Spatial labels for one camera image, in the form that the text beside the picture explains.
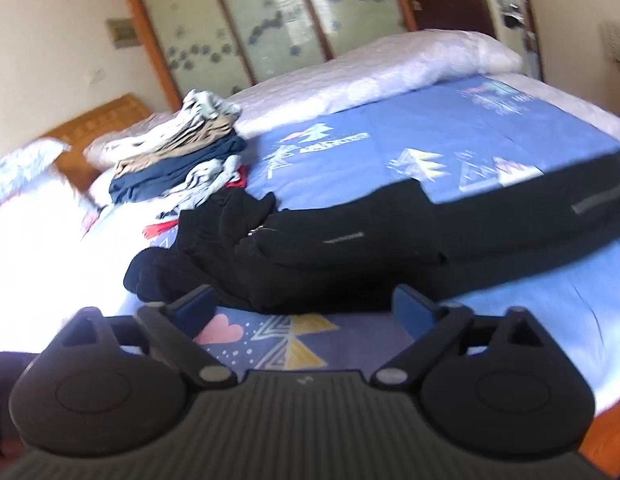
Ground black pants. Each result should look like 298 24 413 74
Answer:
123 151 620 314

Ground grey printed folded garment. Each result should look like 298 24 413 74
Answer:
157 155 241 220

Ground navy folded garment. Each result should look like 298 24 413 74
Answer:
109 133 247 205

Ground pink patterned pillow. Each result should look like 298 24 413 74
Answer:
0 167 99 268

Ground red folded garment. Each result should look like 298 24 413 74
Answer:
142 166 248 240

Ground wooden headboard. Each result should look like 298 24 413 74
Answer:
43 93 151 192

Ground blue patterned bed sheet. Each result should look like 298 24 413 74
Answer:
88 71 620 421

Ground khaki folded pants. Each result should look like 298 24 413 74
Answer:
113 116 235 179

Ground blue floral pillow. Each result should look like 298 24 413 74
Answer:
0 138 70 204

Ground light grey folded garment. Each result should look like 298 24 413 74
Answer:
84 90 243 169

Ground wooden sliding-door wardrobe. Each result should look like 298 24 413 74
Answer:
126 0 417 110

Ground wall electrical panel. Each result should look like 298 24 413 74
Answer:
106 18 140 49

